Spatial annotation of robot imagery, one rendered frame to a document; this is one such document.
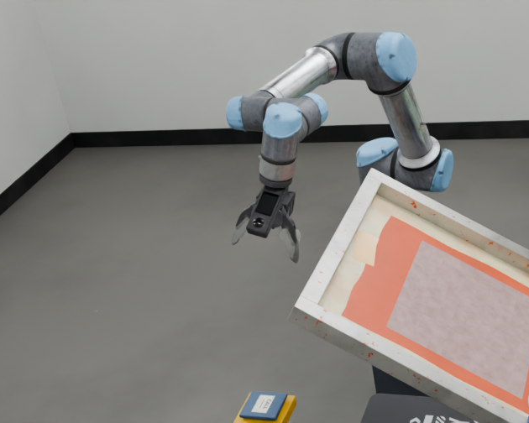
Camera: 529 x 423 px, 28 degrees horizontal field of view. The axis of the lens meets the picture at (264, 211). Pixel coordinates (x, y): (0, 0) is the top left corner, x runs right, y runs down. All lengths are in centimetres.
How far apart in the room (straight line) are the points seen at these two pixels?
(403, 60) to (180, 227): 347
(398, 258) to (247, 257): 316
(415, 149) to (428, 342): 76
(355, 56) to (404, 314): 69
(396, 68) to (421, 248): 45
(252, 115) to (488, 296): 65
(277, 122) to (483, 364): 64
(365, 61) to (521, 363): 81
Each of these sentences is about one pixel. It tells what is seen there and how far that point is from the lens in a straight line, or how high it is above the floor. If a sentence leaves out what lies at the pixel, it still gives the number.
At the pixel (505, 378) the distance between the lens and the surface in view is 217.
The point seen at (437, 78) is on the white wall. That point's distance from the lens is 621.
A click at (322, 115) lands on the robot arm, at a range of 226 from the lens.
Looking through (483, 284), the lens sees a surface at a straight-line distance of 237.
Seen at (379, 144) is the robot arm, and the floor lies 143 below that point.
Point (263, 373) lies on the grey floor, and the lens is 454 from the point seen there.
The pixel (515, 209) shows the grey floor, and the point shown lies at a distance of 550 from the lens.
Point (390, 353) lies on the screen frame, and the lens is 201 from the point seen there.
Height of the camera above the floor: 261
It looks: 27 degrees down
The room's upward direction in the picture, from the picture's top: 11 degrees counter-clockwise
